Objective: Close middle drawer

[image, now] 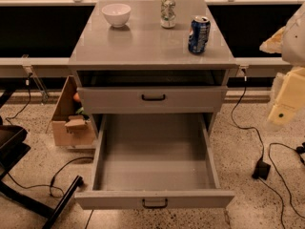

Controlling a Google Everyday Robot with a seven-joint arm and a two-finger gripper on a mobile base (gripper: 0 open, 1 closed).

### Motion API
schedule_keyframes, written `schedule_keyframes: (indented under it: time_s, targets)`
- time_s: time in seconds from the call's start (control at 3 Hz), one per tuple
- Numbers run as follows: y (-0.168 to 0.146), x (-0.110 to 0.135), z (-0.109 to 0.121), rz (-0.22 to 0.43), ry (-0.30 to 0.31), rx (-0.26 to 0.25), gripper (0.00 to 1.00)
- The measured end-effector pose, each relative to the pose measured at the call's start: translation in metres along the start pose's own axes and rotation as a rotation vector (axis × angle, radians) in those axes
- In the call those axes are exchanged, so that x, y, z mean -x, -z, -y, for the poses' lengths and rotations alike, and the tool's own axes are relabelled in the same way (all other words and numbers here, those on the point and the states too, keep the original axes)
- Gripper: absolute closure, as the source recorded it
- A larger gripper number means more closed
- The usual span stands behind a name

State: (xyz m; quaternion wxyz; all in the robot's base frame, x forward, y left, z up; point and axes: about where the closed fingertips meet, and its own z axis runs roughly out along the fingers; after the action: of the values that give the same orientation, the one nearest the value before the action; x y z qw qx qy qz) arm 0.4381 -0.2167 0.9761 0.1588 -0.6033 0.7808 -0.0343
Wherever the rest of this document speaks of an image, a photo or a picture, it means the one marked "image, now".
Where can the grey drawer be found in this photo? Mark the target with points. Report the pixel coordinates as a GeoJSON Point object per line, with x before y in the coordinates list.
{"type": "Point", "coordinates": [151, 100]}
{"type": "Point", "coordinates": [153, 161]}

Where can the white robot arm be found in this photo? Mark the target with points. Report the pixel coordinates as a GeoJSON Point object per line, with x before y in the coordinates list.
{"type": "Point", "coordinates": [289, 88]}

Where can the grey top drawer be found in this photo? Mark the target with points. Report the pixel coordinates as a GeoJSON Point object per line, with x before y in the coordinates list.
{"type": "Point", "coordinates": [151, 100]}

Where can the grey drawer cabinet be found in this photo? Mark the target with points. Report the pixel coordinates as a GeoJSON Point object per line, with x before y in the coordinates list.
{"type": "Point", "coordinates": [143, 36]}

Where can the cardboard box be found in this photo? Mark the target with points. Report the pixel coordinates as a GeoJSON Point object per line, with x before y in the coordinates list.
{"type": "Point", "coordinates": [70, 128]}

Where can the white green soda can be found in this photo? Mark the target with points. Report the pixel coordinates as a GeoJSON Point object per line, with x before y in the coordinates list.
{"type": "Point", "coordinates": [167, 14]}

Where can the blue soda can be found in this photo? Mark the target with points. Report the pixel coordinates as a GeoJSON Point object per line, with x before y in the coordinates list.
{"type": "Point", "coordinates": [199, 34]}

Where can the white bowl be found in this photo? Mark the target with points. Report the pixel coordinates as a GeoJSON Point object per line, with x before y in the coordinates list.
{"type": "Point", "coordinates": [117, 15]}

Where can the black power adapter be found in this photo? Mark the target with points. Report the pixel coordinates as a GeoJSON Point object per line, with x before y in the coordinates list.
{"type": "Point", "coordinates": [261, 170]}

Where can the black chair base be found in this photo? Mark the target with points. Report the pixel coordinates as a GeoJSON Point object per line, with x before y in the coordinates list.
{"type": "Point", "coordinates": [46, 171]}

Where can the grey railing beam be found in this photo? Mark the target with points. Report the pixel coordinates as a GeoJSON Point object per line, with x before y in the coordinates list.
{"type": "Point", "coordinates": [53, 67]}

